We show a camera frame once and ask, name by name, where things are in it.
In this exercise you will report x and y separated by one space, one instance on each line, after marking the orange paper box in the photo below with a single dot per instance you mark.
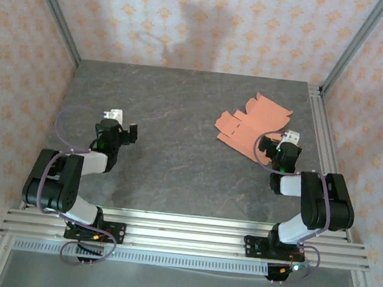
251 126

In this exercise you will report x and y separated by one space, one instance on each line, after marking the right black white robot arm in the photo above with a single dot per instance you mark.
322 205

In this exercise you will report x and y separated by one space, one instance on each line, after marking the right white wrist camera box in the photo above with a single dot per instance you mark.
293 136

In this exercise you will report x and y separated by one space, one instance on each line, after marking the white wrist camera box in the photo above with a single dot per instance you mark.
293 136
115 114

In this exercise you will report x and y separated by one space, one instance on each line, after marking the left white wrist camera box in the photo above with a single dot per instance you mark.
115 114

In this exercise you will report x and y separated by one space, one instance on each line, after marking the aluminium side rail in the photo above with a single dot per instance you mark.
323 130

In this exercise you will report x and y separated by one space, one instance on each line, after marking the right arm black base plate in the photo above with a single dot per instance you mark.
252 247

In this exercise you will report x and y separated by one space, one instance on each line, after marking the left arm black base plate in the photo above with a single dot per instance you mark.
115 231

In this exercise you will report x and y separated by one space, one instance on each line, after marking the aluminium mounting rail beam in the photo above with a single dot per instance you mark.
185 235

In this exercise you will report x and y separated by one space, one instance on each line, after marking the aluminium frame post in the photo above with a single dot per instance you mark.
354 44
59 16

